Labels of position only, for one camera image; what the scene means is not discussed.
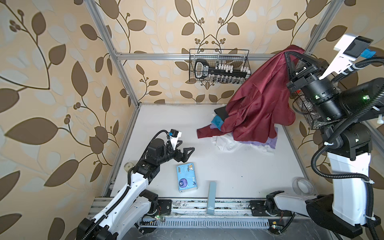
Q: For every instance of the right black wire basket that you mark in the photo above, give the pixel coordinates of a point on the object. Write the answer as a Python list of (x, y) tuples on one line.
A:
[(302, 106)]

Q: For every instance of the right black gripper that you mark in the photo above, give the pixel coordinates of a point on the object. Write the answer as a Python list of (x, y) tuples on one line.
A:
[(309, 63)]

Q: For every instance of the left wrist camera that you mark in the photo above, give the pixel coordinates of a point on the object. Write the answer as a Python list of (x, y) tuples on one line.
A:
[(174, 134)]

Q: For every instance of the pale blue flat bar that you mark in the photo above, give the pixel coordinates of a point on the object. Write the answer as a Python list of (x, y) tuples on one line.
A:
[(211, 198)]

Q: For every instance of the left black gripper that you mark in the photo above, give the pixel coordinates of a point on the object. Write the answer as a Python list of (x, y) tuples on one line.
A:
[(178, 158)]

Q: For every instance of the back black wire basket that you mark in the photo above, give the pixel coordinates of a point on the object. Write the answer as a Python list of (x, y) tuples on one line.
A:
[(234, 57)]

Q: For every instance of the black wire basket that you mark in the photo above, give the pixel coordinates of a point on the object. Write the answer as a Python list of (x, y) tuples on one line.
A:
[(302, 106), (234, 57)]

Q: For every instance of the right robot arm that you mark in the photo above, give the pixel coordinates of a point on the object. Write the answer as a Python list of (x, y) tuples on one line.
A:
[(345, 154)]

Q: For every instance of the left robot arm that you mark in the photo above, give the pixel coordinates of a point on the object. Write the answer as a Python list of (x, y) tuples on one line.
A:
[(134, 200)]

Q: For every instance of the white cloth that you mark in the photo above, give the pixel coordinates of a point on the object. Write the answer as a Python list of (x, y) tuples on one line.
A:
[(226, 143)]

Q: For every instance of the dark grey cloth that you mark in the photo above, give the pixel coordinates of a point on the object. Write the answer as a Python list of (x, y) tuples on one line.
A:
[(221, 112)]

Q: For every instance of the clear tape roll right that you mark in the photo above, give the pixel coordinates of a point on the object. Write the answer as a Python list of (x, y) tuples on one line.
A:
[(303, 187)]

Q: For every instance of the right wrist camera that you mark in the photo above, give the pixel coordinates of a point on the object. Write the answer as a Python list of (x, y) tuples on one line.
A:
[(350, 48)]

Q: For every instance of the teal cloth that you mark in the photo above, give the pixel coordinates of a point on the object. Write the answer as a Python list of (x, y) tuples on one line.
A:
[(217, 123)]

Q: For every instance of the black socket tool set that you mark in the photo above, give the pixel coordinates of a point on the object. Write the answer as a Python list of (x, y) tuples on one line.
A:
[(202, 70)]

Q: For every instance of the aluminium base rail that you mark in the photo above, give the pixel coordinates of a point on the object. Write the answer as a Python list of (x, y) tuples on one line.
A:
[(225, 213)]

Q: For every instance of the small tape roll left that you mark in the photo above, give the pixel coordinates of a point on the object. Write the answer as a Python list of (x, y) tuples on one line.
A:
[(128, 166)]

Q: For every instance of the light blue tissue pack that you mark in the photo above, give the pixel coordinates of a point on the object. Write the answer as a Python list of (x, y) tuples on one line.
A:
[(186, 175)]

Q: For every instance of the maroon cloth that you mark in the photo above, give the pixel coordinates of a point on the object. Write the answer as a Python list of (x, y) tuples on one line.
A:
[(260, 102)]

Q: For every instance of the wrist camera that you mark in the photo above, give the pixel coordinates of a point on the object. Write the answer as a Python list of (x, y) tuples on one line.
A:
[(174, 134), (350, 48)]

